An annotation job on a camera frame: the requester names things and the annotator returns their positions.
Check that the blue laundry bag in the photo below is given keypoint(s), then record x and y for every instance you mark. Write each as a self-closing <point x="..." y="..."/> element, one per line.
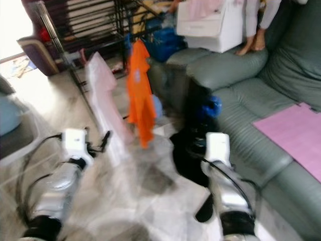
<point x="163" y="45"/>

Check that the purple armchair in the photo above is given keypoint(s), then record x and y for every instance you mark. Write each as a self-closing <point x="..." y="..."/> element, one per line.
<point x="35" y="55"/>

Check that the pale pink garment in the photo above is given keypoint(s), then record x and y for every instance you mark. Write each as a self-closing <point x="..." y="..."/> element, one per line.
<point x="205" y="7"/>

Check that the black metal drying rack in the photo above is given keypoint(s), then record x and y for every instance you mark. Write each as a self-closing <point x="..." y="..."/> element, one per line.
<point x="55" y="40"/>

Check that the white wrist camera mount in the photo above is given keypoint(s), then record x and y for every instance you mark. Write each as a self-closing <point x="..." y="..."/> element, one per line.
<point x="76" y="141"/>
<point x="218" y="148"/>

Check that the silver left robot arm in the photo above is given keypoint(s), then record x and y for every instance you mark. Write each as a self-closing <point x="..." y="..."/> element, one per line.
<point x="57" y="196"/>

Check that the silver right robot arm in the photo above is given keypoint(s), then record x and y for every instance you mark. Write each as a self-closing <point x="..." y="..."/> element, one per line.
<point x="230" y="198"/>

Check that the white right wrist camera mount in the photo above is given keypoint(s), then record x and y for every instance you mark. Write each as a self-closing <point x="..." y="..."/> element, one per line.
<point x="218" y="148"/>

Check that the pale white shirt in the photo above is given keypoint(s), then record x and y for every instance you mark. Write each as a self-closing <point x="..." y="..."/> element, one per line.
<point x="103" y="100"/>

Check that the red cloth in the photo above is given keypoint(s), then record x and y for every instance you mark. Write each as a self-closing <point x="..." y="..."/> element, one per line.
<point x="44" y="34"/>

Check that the orange shirt white badge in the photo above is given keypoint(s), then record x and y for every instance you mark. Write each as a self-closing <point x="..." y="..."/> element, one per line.
<point x="140" y="90"/>

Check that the black shirt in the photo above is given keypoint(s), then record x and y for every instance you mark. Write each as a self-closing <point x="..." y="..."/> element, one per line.
<point x="190" y="155"/>

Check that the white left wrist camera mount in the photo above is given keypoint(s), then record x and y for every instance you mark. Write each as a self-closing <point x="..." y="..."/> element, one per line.
<point x="76" y="141"/>

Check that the person legs grey trousers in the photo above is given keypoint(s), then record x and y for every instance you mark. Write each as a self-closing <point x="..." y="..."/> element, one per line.
<point x="251" y="20"/>

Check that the white plastic storage box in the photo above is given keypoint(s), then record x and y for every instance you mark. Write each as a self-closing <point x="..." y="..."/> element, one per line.
<point x="205" y="30"/>

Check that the grey green leather sofa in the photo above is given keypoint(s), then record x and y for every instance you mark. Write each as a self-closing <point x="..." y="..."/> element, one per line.
<point x="251" y="85"/>

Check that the blue plastic hanger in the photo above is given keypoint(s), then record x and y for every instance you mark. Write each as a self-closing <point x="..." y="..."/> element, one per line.
<point x="211" y="106"/>

